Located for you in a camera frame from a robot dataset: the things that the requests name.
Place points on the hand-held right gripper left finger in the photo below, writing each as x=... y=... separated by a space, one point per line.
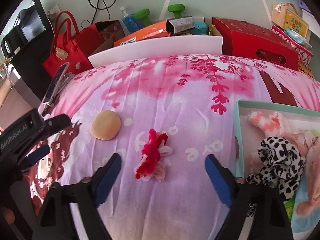
x=107 y=180

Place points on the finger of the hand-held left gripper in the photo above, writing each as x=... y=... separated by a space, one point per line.
x=57 y=122
x=37 y=153

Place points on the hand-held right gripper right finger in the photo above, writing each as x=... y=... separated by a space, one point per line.
x=220 y=182

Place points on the teal-rimmed white cardboard box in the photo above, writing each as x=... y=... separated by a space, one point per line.
x=243 y=140

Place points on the beige round puff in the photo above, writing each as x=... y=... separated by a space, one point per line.
x=106 y=127

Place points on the red pipe cleaner flower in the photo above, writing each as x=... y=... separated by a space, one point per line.
x=151 y=155

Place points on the leopard print cloth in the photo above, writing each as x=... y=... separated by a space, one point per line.
x=280 y=165

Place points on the person's left hand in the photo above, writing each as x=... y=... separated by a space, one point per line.
x=6 y=216

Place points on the smartphone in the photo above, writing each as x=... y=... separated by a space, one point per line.
x=56 y=82

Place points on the metal phone stand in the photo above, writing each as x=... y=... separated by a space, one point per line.
x=63 y=80

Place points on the red felt bag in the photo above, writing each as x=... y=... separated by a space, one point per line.
x=67 y=52

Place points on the peach plush cloth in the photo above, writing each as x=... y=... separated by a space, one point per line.
x=312 y=160

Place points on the black monitor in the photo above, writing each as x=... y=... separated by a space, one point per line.
x=32 y=27

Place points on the dark red paper bag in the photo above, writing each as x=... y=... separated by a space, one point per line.
x=105 y=33

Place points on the white foam board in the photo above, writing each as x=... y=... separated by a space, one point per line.
x=155 y=48

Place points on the blue water bottle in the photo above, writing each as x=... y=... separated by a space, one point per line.
x=128 y=21

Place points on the orange cardboard box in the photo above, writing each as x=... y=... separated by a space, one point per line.
x=145 y=33

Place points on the green dumbbell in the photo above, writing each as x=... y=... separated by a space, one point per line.
x=142 y=16
x=176 y=8

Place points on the red gift box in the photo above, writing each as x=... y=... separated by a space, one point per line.
x=250 y=37

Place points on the brown cardboard box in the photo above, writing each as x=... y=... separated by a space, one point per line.
x=215 y=31

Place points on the red and white patterned box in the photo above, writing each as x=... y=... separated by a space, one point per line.
x=303 y=55

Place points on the teal speaker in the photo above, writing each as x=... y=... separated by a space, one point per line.
x=200 y=28

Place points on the blue wet wipes packet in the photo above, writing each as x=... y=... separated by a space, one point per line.
x=297 y=37

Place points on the yellow wooden gift case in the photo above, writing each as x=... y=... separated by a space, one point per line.
x=295 y=23

